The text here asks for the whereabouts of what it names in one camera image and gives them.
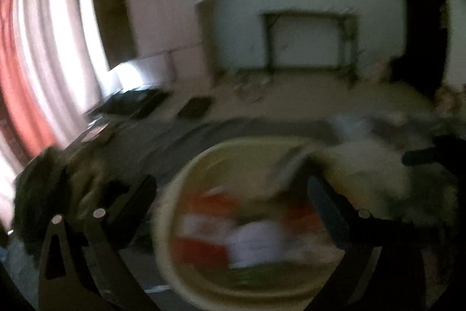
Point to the red gold-print box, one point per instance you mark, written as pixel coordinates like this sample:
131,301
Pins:
200,251

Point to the pink striped curtain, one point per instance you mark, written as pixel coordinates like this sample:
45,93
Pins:
32,59

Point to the wooden wardrobe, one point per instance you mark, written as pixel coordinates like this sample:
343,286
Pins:
160,12

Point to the blue checkered plush blanket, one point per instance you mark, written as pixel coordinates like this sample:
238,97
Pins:
371,165

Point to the dark green cloth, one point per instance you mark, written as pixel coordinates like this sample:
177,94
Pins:
127,103

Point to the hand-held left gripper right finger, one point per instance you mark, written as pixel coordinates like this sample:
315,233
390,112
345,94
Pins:
324,212

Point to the cream plastic basin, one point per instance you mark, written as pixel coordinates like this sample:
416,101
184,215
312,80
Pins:
174,194

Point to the dark cloth pile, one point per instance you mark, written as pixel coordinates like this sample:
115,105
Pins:
54,187

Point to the black-legged folding table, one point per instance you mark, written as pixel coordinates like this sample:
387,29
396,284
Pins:
309,15

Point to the grey bed sheet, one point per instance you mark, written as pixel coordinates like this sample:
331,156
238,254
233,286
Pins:
204,136

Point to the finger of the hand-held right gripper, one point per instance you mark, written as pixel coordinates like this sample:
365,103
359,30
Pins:
422,157

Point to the white green-print packet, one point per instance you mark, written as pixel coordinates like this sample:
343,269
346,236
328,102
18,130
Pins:
256,243

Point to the dark door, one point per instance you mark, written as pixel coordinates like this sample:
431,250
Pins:
422,12

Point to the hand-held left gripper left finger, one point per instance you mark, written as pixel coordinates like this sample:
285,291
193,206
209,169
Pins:
136,198

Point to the black flat object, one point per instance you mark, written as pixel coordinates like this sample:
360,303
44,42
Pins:
194,107

